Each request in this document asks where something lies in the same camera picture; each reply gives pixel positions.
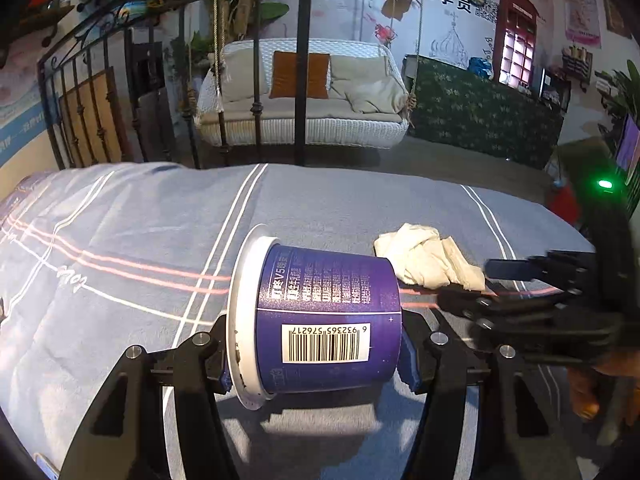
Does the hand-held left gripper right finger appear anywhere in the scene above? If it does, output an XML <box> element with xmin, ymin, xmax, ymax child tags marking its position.
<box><xmin>397</xmin><ymin>310</ymin><xmax>583</xmax><ymax>480</ymax></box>

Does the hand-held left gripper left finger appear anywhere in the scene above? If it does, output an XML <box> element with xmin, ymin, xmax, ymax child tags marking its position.
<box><xmin>59</xmin><ymin>317</ymin><xmax>241</xmax><ymax>480</ymax></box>

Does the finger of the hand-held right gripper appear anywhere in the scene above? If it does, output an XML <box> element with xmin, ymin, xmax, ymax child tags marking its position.
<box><xmin>437</xmin><ymin>287</ymin><xmax>621</xmax><ymax>365</ymax></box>
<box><xmin>485</xmin><ymin>250</ymin><xmax>596</xmax><ymax>293</ymax></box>

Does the white tissue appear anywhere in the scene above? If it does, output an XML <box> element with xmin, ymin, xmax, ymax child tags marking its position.
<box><xmin>374</xmin><ymin>222</ymin><xmax>487</xmax><ymax>292</ymax></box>

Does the purple paper cup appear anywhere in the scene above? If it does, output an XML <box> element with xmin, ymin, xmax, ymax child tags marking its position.
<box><xmin>226</xmin><ymin>225</ymin><xmax>403</xmax><ymax>411</ymax></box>

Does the person's right hand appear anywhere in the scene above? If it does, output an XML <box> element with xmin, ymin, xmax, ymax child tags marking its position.
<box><xmin>567</xmin><ymin>347</ymin><xmax>640</xmax><ymax>421</ymax></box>

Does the red bag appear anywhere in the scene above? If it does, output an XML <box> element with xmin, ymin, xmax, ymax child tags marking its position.
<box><xmin>547</xmin><ymin>184</ymin><xmax>581</xmax><ymax>226</ymax></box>

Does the flat screen monitor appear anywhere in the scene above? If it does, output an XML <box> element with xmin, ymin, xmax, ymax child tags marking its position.
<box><xmin>615</xmin><ymin>115</ymin><xmax>640</xmax><ymax>186</ymax></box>

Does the green potted plant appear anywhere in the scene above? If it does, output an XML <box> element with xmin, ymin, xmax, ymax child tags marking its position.
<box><xmin>595</xmin><ymin>60</ymin><xmax>640</xmax><ymax>128</ymax></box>

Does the green floral panel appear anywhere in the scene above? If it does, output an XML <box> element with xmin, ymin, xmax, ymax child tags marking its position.
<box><xmin>406</xmin><ymin>55</ymin><xmax>565</xmax><ymax>170</ymax></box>

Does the grey striped blanket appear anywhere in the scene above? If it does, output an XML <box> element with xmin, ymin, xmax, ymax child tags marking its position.
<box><xmin>0</xmin><ymin>162</ymin><xmax>598</xmax><ymax>480</ymax></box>

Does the red phone booth cabinet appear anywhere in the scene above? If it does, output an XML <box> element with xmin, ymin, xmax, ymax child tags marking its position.
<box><xmin>492</xmin><ymin>0</ymin><xmax>541</xmax><ymax>88</ymax></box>

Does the beige sofa cushion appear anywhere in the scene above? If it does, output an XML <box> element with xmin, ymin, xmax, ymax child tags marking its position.
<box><xmin>330</xmin><ymin>55</ymin><xmax>408</xmax><ymax>113</ymax></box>
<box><xmin>220</xmin><ymin>47</ymin><xmax>278</xmax><ymax>103</ymax></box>

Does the white wicker swing sofa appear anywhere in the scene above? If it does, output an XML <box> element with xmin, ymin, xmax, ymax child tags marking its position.
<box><xmin>192</xmin><ymin>37</ymin><xmax>411</xmax><ymax>150</ymax></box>

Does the wooden board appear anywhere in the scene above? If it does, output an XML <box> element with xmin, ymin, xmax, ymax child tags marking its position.
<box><xmin>60</xmin><ymin>67</ymin><xmax>123</xmax><ymax>166</ymax></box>

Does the orange sofa cushion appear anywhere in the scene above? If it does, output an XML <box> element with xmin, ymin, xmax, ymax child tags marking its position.
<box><xmin>270</xmin><ymin>51</ymin><xmax>331</xmax><ymax>100</ymax></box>

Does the pink wall poster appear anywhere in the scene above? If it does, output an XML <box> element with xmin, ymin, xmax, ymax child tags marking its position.
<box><xmin>565</xmin><ymin>0</ymin><xmax>601</xmax><ymax>48</ymax></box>

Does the swing rope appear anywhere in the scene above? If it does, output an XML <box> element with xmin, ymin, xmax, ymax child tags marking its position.
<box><xmin>407</xmin><ymin>0</ymin><xmax>427</xmax><ymax>128</ymax></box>
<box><xmin>212</xmin><ymin>0</ymin><xmax>227</xmax><ymax>83</ymax></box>

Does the black iron bed frame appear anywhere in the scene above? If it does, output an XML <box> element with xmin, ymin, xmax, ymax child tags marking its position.
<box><xmin>37</xmin><ymin>0</ymin><xmax>313</xmax><ymax>170</ymax></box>

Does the black iron wall shelf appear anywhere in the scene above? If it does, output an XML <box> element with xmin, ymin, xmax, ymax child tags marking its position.
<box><xmin>0</xmin><ymin>0</ymin><xmax>166</xmax><ymax>48</ymax></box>

